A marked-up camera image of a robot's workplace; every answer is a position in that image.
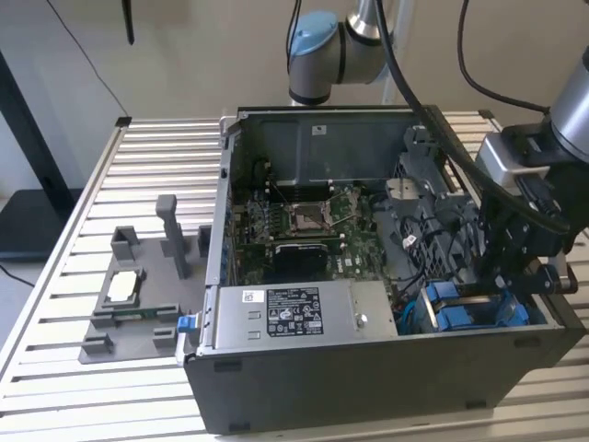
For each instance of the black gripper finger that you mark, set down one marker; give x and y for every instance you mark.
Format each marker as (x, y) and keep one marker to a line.
(550, 278)
(504, 244)

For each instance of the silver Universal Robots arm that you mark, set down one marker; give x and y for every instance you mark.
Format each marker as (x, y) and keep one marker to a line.
(317, 69)

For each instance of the metal disk bay cage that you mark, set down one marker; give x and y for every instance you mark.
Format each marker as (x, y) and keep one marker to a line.
(427, 317)

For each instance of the gray plastic drive shroud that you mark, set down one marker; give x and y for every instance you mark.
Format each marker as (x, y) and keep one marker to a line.
(391, 230)

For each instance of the green motherboard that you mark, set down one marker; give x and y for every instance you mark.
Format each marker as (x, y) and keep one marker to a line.
(354, 258)

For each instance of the silver power supply unit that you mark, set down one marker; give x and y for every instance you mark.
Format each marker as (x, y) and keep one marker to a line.
(336, 313)

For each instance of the CPU socket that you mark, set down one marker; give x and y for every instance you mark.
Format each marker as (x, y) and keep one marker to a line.
(307, 217)

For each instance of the black graphics card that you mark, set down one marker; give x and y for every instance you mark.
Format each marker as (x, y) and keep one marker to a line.
(299, 262)

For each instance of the black RAM slots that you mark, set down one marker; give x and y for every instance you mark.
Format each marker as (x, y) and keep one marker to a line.
(299, 191)

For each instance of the black open PC case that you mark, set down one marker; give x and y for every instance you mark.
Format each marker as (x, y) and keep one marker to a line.
(345, 391)

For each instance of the blue case latch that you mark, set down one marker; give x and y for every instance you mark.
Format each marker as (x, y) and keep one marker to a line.
(186, 323)

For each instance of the gray parts rack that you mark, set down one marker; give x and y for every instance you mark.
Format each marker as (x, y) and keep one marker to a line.
(147, 271)

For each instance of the silver CPU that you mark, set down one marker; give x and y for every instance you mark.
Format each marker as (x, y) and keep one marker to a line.
(122, 286)

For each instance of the black table corner cap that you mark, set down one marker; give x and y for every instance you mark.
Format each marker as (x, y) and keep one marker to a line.
(123, 122)

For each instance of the black hanging antenna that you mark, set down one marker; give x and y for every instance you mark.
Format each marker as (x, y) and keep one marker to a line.
(128, 23)

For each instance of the black monitor stand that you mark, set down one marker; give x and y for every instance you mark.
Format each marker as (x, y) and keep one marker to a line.
(27, 225)

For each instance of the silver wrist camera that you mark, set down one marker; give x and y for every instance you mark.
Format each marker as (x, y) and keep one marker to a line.
(497, 156)

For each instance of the silver metal bracket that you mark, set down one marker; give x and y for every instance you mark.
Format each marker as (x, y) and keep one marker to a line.
(401, 189)

